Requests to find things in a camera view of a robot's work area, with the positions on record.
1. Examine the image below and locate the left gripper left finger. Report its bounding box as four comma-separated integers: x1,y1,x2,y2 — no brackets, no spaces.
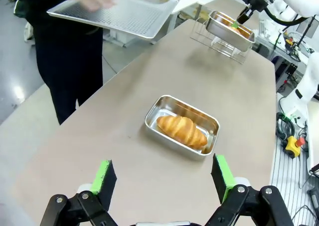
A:
39,159,118,226

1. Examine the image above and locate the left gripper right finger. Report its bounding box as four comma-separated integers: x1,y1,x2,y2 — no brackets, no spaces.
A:
204,153,295,226

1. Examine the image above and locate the golden croissant bread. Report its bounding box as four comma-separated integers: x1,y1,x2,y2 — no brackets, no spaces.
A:
215,13,250,36
156,115,208,151

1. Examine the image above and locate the steel rectangular container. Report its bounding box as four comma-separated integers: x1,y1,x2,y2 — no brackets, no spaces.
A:
204,10,256,52
144,94,220,161

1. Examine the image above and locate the perforated metal baking tray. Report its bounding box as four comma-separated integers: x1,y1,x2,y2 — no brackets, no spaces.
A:
46,0,180,39

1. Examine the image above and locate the yellow emergency stop button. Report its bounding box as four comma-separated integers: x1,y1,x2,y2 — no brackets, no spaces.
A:
284,31,296,47
284,135,307,159

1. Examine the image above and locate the person in black clothes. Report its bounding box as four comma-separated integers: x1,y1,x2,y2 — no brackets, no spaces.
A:
14,0,104,126

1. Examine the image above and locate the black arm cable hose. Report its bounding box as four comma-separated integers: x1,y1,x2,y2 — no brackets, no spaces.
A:
264,6,315,27

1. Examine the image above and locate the steel wire lid rack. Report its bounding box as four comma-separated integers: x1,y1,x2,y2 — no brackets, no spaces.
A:
189,17,250,65

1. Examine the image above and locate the aluminium slotted base plate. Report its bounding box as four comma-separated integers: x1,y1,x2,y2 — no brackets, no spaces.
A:
270,133,319,226

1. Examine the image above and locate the black coiled cable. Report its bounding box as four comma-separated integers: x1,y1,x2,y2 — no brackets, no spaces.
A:
275,111,300,142

